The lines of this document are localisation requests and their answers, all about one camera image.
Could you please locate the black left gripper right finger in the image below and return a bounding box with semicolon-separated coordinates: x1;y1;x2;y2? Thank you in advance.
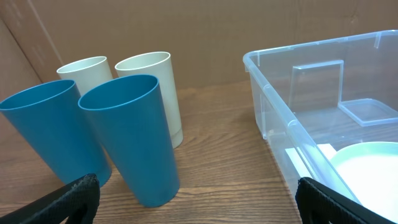
295;177;394;224

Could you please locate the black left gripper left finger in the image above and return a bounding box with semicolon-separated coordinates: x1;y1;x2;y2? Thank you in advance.
1;174;100;224

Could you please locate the grey-white plate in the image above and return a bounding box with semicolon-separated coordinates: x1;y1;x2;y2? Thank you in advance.
331;141;397;222

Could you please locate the blue cup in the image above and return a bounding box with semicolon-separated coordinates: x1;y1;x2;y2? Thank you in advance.
1;80;112;185
78;74;180;207

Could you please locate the clear plastic storage bin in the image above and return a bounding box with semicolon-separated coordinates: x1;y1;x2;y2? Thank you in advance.
243;30;397;205

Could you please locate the beige cup rear left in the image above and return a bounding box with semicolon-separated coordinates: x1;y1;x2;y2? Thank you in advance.
57;56;113;96

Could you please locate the beige cup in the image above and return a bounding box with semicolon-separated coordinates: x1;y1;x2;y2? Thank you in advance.
57;56;113;96
114;52;183;148

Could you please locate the beige cup rear right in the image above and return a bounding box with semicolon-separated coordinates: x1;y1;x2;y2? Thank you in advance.
114;52;183;148

